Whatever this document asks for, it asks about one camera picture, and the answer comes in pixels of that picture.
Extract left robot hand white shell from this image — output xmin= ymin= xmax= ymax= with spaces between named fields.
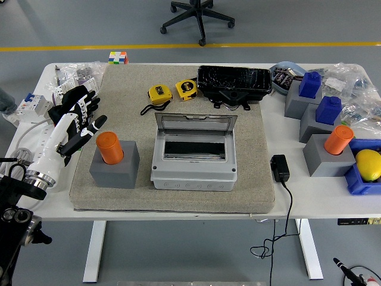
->
xmin=26 ymin=89 xmax=108 ymax=184

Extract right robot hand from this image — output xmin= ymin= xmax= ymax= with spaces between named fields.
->
xmin=332 ymin=257 xmax=381 ymax=286

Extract orange cylinder battery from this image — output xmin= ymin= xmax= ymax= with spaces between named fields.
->
xmin=323 ymin=125 xmax=355 ymax=156
xmin=95 ymin=131 xmax=124 ymax=165

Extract transparent hinged box lid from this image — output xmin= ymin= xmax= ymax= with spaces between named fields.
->
xmin=154 ymin=112 xmax=238 ymax=139

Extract grey plastic junction box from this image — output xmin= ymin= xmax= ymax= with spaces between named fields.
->
xmin=150 ymin=130 xmax=238 ymax=192

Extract white power strip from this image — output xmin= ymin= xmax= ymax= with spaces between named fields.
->
xmin=28 ymin=123 xmax=65 ymax=167

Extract black cloth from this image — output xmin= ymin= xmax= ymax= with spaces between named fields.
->
xmin=47 ymin=86 xmax=101 ymax=132

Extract white circuit breaker blue lever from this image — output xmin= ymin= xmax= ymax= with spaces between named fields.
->
xmin=13 ymin=92 xmax=54 ymax=123

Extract table height control panel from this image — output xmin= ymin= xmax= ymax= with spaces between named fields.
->
xmin=337 ymin=217 xmax=381 ymax=226

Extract white terminal modules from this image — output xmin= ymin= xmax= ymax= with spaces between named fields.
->
xmin=52 ymin=77 xmax=101 ymax=104

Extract white table leg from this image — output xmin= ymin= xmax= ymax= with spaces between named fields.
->
xmin=294 ymin=219 xmax=324 ymax=280
xmin=82 ymin=220 xmax=107 ymax=283

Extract clear bags of hardware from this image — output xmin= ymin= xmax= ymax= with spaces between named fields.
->
xmin=44 ymin=61 xmax=108 ymax=93

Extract grey block holder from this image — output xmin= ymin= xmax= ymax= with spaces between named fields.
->
xmin=302 ymin=133 xmax=357 ymax=178
xmin=284 ymin=79 xmax=324 ymax=120
xmin=298 ymin=102 xmax=343 ymax=144
xmin=89 ymin=139 xmax=140 ymax=189

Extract grey-brown felt mat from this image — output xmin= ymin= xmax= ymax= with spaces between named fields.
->
xmin=68 ymin=64 xmax=276 ymax=214

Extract blue plastic bin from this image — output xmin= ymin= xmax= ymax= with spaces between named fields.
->
xmin=344 ymin=138 xmax=381 ymax=196

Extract Rubik's cube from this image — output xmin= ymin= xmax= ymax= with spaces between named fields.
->
xmin=108 ymin=51 xmax=130 ymax=65

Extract yellow lemon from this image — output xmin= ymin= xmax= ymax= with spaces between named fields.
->
xmin=355 ymin=149 xmax=381 ymax=182

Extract black power adapter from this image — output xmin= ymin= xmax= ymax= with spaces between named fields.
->
xmin=270 ymin=154 xmax=291 ymax=183

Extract blue plastic block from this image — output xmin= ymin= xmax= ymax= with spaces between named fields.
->
xmin=298 ymin=71 xmax=323 ymax=99
xmin=315 ymin=95 xmax=342 ymax=126

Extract black plastic tray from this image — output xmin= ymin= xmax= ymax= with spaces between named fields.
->
xmin=196 ymin=65 xmax=273 ymax=111

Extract black office chair base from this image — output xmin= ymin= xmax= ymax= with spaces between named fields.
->
xmin=160 ymin=0 xmax=236 ymax=47

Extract clear bags of small parts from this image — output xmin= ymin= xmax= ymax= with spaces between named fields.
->
xmin=309 ymin=61 xmax=381 ymax=132

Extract dark snack packets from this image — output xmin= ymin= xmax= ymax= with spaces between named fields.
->
xmin=273 ymin=67 xmax=295 ymax=89

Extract light blue bowl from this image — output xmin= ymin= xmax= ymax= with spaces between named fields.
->
xmin=269 ymin=61 xmax=307 ymax=96

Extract thick white power cable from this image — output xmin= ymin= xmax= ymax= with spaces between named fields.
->
xmin=0 ymin=118 xmax=54 ymax=211

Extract thin black adapter cord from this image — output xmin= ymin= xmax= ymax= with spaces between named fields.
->
xmin=249 ymin=180 xmax=302 ymax=286

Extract yellow tape measure black strap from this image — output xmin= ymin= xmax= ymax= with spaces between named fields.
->
xmin=140 ymin=85 xmax=173 ymax=116

